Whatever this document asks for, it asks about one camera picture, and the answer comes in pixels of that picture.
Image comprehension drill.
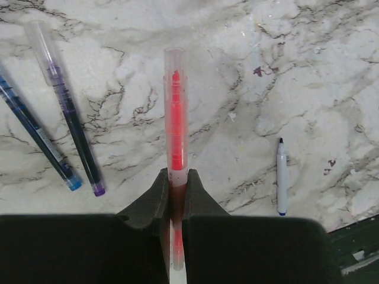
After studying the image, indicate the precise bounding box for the dark blue pen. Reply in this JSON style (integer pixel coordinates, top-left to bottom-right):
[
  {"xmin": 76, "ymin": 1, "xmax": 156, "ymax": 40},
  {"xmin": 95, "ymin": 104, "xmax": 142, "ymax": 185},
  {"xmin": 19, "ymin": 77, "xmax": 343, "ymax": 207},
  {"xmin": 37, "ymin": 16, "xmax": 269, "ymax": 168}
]
[{"xmin": 24, "ymin": 21, "xmax": 105, "ymax": 197}]

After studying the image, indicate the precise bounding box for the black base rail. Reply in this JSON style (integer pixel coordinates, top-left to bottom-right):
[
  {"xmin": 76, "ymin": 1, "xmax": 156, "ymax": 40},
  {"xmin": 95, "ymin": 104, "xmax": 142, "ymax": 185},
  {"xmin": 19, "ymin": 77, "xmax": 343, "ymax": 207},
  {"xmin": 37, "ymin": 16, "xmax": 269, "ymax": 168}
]
[{"xmin": 329, "ymin": 215, "xmax": 378, "ymax": 275}]

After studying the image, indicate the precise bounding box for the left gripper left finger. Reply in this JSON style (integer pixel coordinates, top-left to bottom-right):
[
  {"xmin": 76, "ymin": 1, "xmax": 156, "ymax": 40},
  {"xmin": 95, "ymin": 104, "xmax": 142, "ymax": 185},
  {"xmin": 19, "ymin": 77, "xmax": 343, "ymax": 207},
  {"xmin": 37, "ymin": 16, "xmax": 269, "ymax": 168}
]
[{"xmin": 1, "ymin": 169, "xmax": 170, "ymax": 283}]

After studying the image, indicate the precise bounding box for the blue pen with cap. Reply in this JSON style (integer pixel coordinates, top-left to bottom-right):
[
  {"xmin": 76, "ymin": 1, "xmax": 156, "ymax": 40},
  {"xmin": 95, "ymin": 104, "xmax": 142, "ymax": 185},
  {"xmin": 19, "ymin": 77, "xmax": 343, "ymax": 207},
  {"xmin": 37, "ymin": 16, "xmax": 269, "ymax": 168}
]
[{"xmin": 1, "ymin": 72, "xmax": 82, "ymax": 191}]

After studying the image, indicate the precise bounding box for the grey pen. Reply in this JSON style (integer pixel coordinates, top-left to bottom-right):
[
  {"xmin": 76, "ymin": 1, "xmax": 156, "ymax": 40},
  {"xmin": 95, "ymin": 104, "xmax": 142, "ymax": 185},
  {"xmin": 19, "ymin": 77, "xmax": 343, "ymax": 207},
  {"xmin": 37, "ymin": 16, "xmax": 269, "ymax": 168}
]
[{"xmin": 277, "ymin": 138, "xmax": 288, "ymax": 216}]

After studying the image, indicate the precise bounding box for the red pen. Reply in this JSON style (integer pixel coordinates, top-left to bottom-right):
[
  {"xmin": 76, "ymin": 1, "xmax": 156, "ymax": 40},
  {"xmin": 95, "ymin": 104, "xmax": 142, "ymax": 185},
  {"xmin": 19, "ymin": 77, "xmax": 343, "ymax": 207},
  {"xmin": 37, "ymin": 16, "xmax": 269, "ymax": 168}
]
[{"xmin": 163, "ymin": 47, "xmax": 188, "ymax": 271}]

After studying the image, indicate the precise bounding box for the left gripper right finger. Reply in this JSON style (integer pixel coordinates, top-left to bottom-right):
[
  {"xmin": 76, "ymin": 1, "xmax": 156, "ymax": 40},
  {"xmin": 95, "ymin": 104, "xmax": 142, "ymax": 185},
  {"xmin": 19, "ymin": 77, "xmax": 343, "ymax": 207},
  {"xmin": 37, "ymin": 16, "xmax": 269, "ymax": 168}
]
[{"xmin": 182, "ymin": 169, "xmax": 343, "ymax": 283}]

